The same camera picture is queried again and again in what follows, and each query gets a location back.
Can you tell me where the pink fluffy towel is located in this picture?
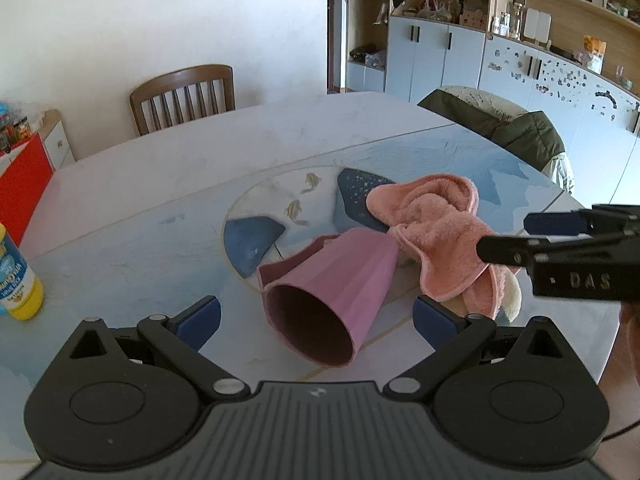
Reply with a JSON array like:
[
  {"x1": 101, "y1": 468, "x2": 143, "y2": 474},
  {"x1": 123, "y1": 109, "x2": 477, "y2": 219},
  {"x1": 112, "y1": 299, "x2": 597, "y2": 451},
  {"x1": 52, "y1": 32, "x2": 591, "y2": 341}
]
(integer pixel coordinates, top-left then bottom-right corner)
[{"x1": 366, "y1": 174, "x2": 522, "y2": 321}]

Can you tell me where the pink plastic cup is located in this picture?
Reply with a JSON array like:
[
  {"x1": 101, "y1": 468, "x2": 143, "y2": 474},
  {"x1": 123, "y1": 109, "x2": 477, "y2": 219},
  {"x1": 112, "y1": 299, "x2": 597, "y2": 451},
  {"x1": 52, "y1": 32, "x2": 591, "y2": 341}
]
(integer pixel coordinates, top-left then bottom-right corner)
[{"x1": 257, "y1": 228, "x2": 399, "y2": 367}]

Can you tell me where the person right hand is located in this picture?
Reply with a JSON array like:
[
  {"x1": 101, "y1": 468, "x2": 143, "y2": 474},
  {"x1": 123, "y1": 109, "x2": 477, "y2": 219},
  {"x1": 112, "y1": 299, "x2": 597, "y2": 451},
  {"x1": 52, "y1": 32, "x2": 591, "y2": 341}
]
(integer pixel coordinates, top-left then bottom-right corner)
[{"x1": 620, "y1": 302, "x2": 640, "y2": 352}]

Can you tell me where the olive green jacket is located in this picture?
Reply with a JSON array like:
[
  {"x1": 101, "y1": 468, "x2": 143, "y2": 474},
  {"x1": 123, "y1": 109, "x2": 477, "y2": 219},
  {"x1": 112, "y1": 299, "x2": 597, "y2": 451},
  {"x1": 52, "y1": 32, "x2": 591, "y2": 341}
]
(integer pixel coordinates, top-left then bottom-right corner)
[{"x1": 418, "y1": 86, "x2": 575, "y2": 194}]

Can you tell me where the yellow capped white bottle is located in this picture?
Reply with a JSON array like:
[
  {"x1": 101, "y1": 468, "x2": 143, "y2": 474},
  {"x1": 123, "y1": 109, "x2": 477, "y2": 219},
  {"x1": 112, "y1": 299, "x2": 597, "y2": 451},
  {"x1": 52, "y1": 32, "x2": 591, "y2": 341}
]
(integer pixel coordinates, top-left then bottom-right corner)
[{"x1": 0, "y1": 226, "x2": 44, "y2": 321}]

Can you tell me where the red storage box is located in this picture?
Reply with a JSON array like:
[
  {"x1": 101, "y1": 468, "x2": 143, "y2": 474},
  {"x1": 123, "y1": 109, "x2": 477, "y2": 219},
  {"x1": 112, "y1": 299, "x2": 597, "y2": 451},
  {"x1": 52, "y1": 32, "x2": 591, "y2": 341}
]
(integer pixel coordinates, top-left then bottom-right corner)
[{"x1": 0, "y1": 136, "x2": 53, "y2": 245}]

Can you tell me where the brown wooden chair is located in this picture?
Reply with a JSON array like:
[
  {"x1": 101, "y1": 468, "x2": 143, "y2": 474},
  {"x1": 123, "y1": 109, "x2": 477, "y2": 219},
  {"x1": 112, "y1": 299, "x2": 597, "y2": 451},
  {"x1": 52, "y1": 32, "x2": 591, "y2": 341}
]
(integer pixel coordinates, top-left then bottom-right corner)
[{"x1": 129, "y1": 64, "x2": 235, "y2": 136}]

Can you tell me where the small white drawer cabinet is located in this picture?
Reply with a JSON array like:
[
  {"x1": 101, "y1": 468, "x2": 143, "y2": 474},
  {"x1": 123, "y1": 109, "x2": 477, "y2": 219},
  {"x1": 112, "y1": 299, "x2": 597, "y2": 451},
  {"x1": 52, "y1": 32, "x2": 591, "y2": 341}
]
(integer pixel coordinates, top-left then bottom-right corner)
[{"x1": 38, "y1": 110, "x2": 75, "y2": 171}]

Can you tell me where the white wall cabinet unit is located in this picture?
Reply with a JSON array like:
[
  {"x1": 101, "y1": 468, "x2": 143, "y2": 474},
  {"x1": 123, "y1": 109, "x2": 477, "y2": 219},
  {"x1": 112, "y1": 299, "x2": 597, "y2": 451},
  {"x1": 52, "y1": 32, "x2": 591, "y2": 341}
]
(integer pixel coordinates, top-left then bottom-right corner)
[{"x1": 342, "y1": 0, "x2": 639, "y2": 205}]

